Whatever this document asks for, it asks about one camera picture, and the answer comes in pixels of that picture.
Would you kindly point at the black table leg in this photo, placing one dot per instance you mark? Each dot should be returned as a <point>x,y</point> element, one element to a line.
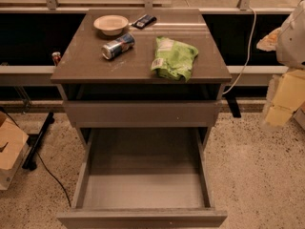
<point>35,142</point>
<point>233,105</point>

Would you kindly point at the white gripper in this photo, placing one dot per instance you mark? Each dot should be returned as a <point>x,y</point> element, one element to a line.
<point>293,42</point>

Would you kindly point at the black table leg left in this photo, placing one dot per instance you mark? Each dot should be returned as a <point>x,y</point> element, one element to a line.
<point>35,142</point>

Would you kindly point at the dark blue snack packet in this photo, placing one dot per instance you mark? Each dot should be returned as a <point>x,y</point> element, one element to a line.
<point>143,21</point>

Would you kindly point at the closed grey upper drawer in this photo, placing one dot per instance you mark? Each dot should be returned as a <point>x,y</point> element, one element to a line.
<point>141,114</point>

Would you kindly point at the grey drawer cabinet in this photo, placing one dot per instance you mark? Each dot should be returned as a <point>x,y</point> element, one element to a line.
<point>83,74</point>

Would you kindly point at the white bowl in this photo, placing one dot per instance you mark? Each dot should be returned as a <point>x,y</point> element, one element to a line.
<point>111,25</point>

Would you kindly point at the blue silver drink can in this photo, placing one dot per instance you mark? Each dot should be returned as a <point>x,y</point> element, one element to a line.
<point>119,45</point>

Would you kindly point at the cardboard box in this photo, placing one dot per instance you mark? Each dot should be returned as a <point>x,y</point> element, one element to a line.
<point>13,146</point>

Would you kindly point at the green rice chip bag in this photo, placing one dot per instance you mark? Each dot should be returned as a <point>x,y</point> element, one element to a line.
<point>173,59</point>

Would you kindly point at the black table leg right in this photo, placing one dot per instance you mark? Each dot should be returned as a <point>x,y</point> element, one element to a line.
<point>233,105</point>

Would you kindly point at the red can behind cabinet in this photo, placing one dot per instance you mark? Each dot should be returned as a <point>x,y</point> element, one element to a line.
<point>56,57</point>

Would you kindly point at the open grey bottom drawer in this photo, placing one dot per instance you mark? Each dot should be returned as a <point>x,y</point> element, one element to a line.
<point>143,179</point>

